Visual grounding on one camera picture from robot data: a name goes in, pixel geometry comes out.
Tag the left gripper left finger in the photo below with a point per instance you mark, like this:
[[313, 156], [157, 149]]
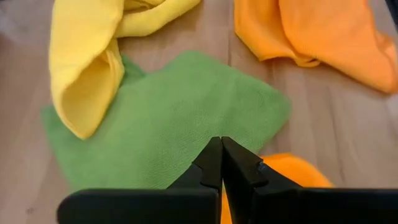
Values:
[[140, 205]]

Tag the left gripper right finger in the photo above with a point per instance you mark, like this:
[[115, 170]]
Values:
[[311, 205]]

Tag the orange towel with white tag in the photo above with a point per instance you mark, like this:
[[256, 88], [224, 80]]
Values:
[[298, 171]]

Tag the green microfiber towel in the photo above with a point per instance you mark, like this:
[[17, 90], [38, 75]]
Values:
[[186, 124]]

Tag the yellow microfiber towel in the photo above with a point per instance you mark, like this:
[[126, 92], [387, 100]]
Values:
[[84, 62]]

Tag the orange microfiber towel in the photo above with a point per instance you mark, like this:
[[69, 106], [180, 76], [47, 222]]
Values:
[[326, 37]]

